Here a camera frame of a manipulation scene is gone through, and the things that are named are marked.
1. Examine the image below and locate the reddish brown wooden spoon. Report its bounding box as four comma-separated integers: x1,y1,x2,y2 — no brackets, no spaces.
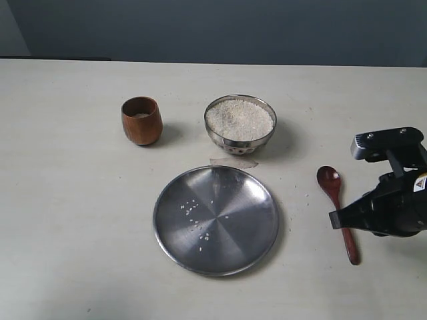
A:
316,166,361,265

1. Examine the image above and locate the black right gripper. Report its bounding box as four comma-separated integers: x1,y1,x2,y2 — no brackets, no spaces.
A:
329,150,426,237

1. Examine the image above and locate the round steel plate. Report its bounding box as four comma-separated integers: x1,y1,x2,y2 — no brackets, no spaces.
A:
153,165,281,277

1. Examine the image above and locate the steel bowl of rice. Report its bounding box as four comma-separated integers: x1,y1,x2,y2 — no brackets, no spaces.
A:
203,95,277,155

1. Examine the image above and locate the brown wooden cup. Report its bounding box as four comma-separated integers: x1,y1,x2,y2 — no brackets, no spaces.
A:
121,97,163,146

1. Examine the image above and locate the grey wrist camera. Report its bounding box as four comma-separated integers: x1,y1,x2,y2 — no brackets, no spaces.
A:
350,127,424,163

